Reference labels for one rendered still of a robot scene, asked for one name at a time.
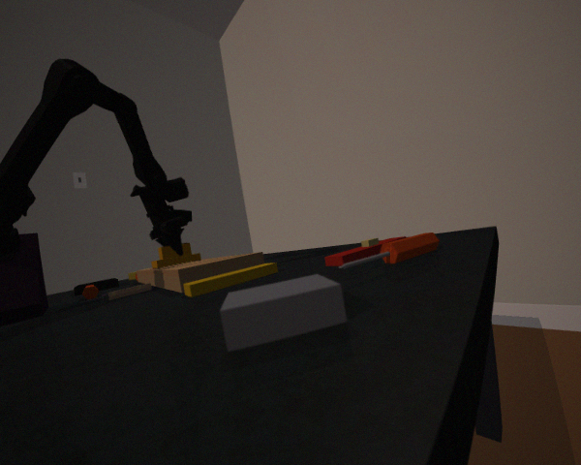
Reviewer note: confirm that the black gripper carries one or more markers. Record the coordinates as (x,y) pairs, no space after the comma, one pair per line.
(166,229)

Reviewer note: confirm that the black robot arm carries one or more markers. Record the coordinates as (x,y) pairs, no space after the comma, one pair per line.
(70,90)

